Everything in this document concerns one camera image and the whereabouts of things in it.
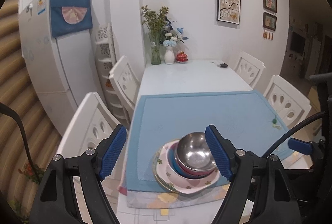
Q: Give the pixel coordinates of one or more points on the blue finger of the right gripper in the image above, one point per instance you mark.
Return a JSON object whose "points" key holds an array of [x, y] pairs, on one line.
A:
{"points": [[300, 146]]}

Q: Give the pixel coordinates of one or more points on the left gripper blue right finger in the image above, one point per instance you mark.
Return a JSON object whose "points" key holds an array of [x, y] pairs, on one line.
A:
{"points": [[222, 150]]}

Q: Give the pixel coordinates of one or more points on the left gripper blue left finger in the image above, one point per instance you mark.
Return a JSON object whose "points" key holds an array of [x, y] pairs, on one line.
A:
{"points": [[109, 150]]}

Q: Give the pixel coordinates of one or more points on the round blue leaf plate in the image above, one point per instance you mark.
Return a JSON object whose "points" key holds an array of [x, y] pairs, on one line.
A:
{"points": [[163, 170]]}

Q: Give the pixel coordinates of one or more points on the pink polka dot bowl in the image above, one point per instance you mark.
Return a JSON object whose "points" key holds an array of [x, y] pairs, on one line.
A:
{"points": [[196, 161]]}

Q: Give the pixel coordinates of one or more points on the large green floral plate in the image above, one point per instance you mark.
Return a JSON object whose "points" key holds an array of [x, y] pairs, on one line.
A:
{"points": [[191, 185]]}

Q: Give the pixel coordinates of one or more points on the white chair near left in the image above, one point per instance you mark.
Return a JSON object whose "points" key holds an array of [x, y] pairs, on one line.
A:
{"points": [[91, 123]]}

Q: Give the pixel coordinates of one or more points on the white chair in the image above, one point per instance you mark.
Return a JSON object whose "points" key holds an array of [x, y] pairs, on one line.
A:
{"points": [[289, 103], [249, 68], [126, 85], [91, 123]]}

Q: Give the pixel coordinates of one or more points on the light blue quilted mat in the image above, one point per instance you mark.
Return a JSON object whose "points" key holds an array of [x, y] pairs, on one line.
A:
{"points": [[244, 117]]}

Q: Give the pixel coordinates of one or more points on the white chair near right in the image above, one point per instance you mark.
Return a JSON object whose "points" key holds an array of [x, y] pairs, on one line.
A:
{"points": [[289, 103]]}

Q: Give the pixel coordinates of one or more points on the white chair far left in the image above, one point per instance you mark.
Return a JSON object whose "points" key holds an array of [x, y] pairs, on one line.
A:
{"points": [[126, 85]]}

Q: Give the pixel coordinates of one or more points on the small black lid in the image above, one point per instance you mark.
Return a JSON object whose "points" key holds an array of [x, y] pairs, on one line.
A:
{"points": [[223, 65]]}

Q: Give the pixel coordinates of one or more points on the white chair far right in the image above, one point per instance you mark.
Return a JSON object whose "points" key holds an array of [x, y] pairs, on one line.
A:
{"points": [[249, 68]]}

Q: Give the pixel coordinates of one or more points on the white refrigerator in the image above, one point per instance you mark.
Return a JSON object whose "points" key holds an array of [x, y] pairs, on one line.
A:
{"points": [[62, 70]]}

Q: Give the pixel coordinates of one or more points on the red lidded cup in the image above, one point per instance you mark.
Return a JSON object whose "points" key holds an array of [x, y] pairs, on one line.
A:
{"points": [[181, 57]]}

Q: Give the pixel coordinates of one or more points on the green glass vase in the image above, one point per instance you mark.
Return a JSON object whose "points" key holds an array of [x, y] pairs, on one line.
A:
{"points": [[155, 50]]}

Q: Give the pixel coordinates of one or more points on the white vase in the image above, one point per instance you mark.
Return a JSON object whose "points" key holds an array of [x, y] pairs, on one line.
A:
{"points": [[169, 57]]}

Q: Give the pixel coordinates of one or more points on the blue white flower bouquet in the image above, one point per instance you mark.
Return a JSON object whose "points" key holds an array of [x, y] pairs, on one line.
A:
{"points": [[172, 36]]}

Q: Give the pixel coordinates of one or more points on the lower small framed picture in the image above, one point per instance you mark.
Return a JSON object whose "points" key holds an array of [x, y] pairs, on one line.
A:
{"points": [[269, 21]]}

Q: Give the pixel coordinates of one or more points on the small framed picture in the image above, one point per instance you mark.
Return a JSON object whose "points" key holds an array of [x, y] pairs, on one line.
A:
{"points": [[270, 5], [269, 21]]}

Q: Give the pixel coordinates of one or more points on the yellow green flower bunch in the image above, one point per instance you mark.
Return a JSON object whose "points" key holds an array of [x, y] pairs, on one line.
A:
{"points": [[154, 21]]}

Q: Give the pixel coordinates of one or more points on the upper small framed picture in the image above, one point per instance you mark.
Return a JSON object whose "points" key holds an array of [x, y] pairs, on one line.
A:
{"points": [[270, 5]]}

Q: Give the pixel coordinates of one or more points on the blue fridge cover cloth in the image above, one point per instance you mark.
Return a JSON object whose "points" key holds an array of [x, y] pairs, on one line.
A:
{"points": [[70, 16]]}

